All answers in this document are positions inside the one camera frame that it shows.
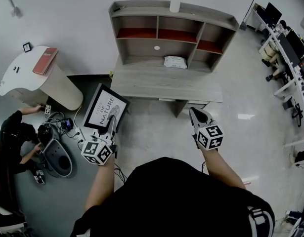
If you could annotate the small black photo frame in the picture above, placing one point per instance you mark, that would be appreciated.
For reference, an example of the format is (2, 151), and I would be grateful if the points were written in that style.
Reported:
(26, 47)

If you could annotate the white rounded table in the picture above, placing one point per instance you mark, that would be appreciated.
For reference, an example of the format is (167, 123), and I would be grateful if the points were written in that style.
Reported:
(25, 80)

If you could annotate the grey oval device shell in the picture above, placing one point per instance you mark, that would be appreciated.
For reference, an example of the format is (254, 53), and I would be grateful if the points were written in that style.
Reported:
(57, 157)

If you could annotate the long white desk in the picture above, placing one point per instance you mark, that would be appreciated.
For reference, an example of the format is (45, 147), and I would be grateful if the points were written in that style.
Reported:
(293, 65)

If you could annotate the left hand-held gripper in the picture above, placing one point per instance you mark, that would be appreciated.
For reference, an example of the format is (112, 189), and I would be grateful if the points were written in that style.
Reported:
(96, 150)

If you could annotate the grey wooden shelf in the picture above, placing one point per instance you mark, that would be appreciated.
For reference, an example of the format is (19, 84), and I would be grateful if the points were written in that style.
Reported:
(176, 46)

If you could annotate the red book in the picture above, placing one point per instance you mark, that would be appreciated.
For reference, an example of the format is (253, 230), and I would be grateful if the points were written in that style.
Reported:
(45, 61)

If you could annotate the person's black clothing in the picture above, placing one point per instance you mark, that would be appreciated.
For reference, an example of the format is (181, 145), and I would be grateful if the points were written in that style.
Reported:
(171, 201)

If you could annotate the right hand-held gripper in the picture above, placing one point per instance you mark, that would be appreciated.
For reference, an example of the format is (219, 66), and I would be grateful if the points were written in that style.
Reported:
(209, 137)

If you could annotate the white wet wipes packet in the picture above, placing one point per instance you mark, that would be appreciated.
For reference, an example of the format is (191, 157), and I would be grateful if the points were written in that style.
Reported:
(175, 62)

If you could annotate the black picture frame white print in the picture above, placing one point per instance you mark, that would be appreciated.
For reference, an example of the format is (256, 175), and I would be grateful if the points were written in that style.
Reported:
(97, 110)

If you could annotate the grey wall conduit box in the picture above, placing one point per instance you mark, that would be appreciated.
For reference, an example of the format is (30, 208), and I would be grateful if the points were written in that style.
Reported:
(16, 11)

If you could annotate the black monitor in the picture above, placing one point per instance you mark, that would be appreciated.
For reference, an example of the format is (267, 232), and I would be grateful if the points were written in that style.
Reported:
(273, 12)

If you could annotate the person's left forearm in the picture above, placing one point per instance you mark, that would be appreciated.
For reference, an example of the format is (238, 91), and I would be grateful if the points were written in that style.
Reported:
(101, 181)

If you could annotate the person's right forearm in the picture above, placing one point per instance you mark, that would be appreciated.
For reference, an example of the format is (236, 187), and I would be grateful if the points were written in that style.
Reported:
(221, 169)

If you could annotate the grey wooden desk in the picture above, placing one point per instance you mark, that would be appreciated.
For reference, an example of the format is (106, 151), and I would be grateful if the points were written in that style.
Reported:
(164, 85)

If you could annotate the black chair base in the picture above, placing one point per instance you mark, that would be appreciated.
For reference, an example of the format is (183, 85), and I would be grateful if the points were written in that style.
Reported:
(298, 113)

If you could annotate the white vase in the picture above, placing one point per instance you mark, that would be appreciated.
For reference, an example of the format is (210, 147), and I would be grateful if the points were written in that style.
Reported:
(174, 5)

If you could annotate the white power strip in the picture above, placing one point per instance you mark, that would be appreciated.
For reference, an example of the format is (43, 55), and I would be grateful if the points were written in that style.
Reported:
(79, 137)

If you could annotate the black and white shoe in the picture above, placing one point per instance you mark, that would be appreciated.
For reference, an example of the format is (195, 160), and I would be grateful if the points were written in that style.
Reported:
(261, 221)

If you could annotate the small black screen device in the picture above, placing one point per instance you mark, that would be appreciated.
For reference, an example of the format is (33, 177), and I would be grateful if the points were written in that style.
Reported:
(67, 124)

